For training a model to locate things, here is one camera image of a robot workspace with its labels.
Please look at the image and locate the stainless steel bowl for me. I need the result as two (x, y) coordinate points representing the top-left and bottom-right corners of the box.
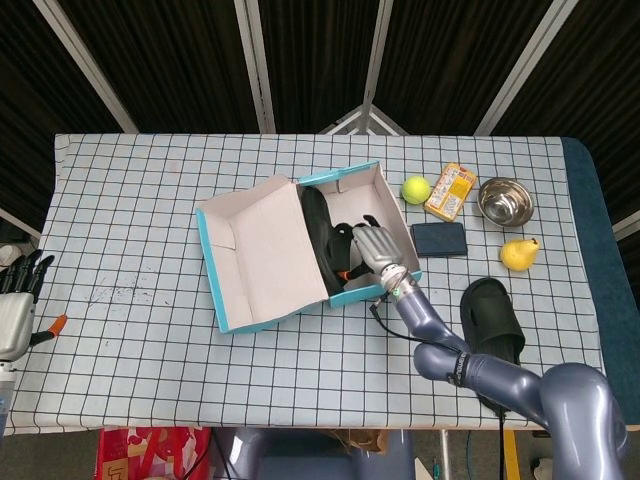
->
(477, 177), (535, 229)

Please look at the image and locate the red patterned bag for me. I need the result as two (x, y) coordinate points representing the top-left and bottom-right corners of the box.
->
(97, 425), (214, 480)

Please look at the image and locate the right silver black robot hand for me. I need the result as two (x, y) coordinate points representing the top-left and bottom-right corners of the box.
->
(333, 214), (407, 281)

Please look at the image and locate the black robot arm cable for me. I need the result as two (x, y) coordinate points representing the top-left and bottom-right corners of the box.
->
(368, 294), (451, 347)

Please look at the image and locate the yellow pear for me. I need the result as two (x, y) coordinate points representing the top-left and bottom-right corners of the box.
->
(499, 236), (542, 273)

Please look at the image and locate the light blue cardboard shoe box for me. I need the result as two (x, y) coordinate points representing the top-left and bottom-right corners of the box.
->
(194, 159), (424, 335)

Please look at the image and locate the brown paper bag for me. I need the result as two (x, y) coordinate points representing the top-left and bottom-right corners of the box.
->
(332, 428), (389, 451)

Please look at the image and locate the black slipper with slotted strap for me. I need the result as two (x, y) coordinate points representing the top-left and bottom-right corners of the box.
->
(299, 185), (361, 295)

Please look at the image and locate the white metal frame bar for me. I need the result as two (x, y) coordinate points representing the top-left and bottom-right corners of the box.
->
(612, 209), (640, 242)
(0, 207), (42, 240)

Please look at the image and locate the white metal screen foot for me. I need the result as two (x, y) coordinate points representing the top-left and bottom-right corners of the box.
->
(319, 103), (411, 135)

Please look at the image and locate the black slipper with plain strap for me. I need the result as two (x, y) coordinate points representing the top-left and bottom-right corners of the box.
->
(459, 277), (526, 369)

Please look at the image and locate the white screen frame post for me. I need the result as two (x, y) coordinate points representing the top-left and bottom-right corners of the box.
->
(233, 0), (277, 134)
(473, 0), (577, 136)
(32, 0), (140, 134)
(360, 0), (396, 109)

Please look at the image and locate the yellow-green tennis ball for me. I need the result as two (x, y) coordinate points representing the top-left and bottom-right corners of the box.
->
(401, 175), (432, 205)

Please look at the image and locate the metal table leg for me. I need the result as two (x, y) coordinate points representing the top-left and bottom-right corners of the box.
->
(438, 429), (451, 480)

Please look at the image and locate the dark blue table pad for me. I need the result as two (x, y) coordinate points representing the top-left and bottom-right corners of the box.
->
(559, 137), (640, 426)

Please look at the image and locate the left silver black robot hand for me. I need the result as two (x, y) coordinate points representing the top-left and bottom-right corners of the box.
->
(0, 249), (69, 361)

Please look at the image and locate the dark pleated backdrop curtain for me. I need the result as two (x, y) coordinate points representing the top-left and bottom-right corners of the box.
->
(0, 0), (640, 241)

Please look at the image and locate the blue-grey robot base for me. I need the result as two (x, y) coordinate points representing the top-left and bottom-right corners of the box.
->
(209, 427), (416, 480)

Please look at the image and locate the white black checked tablecloth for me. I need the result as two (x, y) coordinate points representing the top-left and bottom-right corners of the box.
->
(0, 132), (614, 436)

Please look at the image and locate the yellow snack packet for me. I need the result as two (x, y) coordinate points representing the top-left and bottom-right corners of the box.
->
(423, 162), (477, 222)

